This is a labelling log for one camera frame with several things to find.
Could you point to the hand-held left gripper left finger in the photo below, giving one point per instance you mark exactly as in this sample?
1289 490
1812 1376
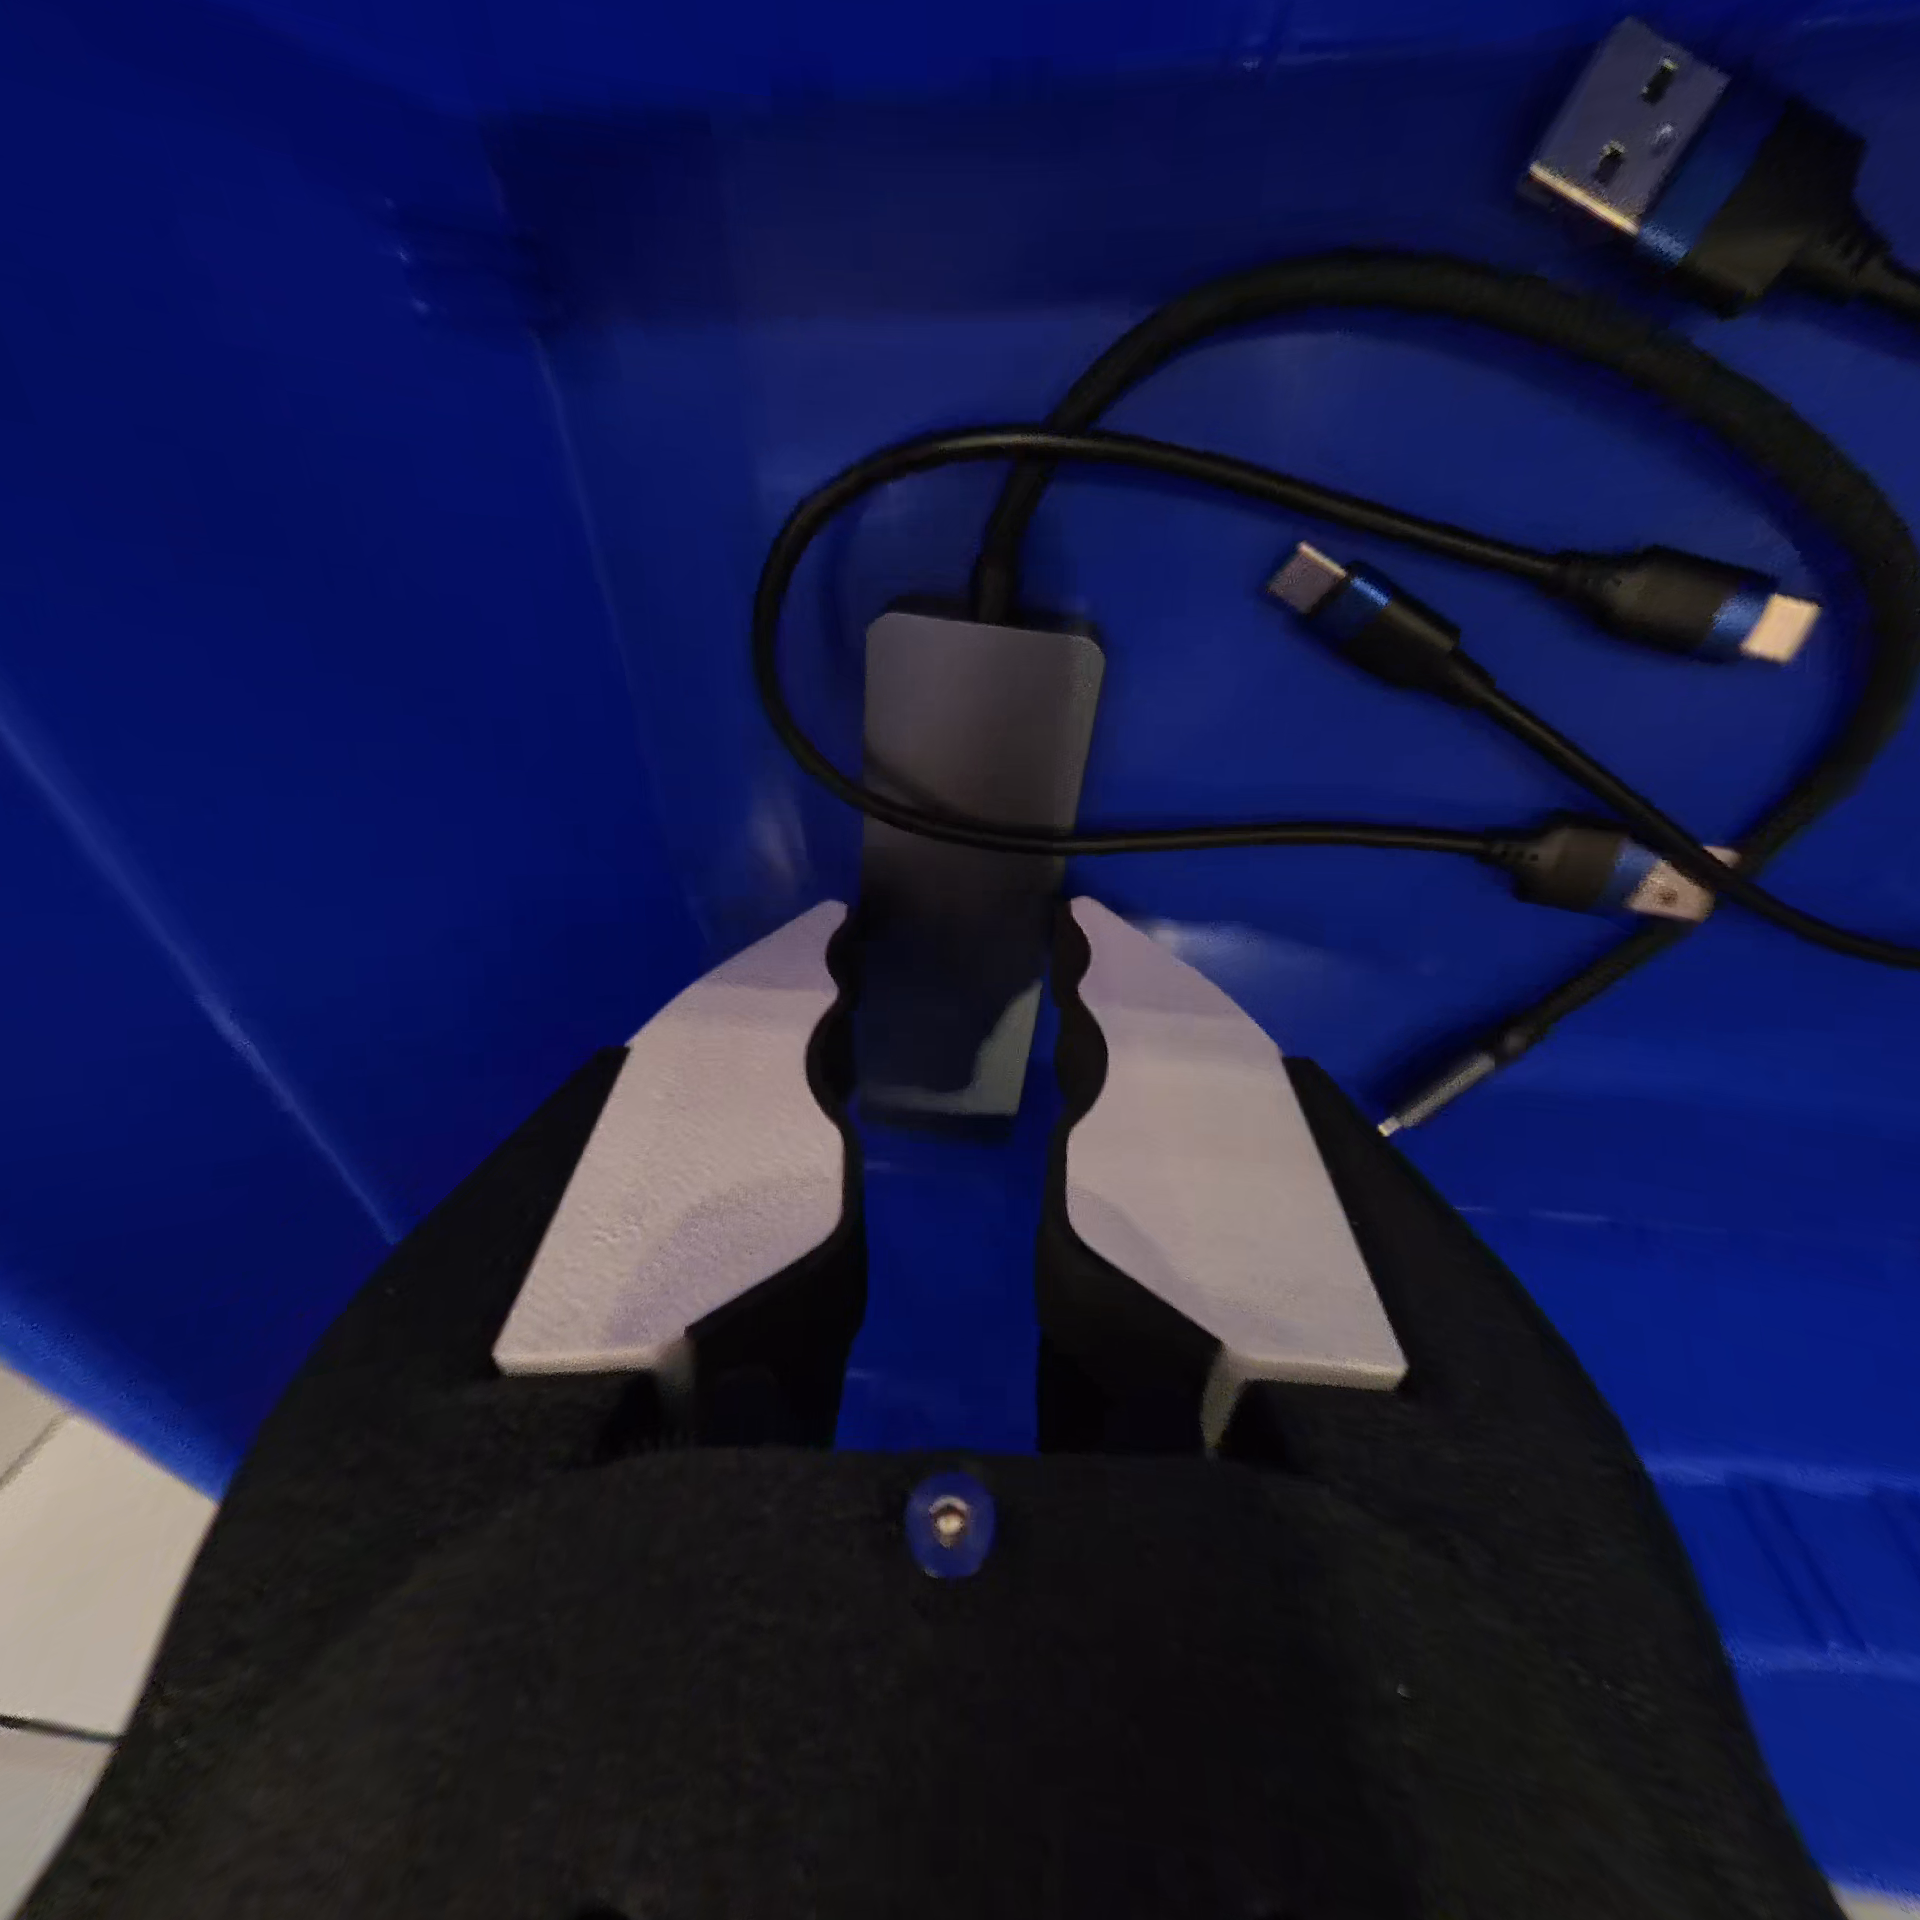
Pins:
690 1184

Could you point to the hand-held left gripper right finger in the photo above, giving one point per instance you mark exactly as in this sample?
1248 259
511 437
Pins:
1215 1202

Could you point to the dark grey usb hub wide print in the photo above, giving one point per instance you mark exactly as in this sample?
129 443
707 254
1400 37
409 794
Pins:
973 722

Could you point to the blue plastic bin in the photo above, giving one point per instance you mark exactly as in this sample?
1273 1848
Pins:
376 600

